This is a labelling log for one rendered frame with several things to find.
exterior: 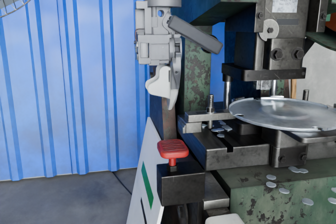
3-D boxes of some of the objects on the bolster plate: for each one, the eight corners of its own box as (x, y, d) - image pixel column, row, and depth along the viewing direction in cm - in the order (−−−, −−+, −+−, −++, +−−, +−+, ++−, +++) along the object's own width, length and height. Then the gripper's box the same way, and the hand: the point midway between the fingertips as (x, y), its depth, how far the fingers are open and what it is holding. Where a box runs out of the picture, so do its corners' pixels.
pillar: (230, 111, 94) (233, 68, 91) (224, 112, 94) (226, 69, 91) (227, 109, 96) (230, 67, 93) (221, 110, 96) (223, 68, 93)
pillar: (276, 108, 98) (280, 67, 94) (270, 109, 97) (274, 67, 94) (272, 107, 100) (276, 66, 96) (266, 107, 99) (270, 66, 96)
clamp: (237, 129, 87) (239, 95, 85) (182, 133, 84) (183, 98, 81) (228, 122, 93) (230, 91, 90) (177, 126, 89) (178, 94, 87)
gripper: (133, 1, 58) (136, 105, 63) (137, -3, 49) (140, 117, 54) (175, 2, 59) (175, 103, 64) (187, -2, 51) (185, 115, 56)
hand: (173, 103), depth 60 cm, fingers closed
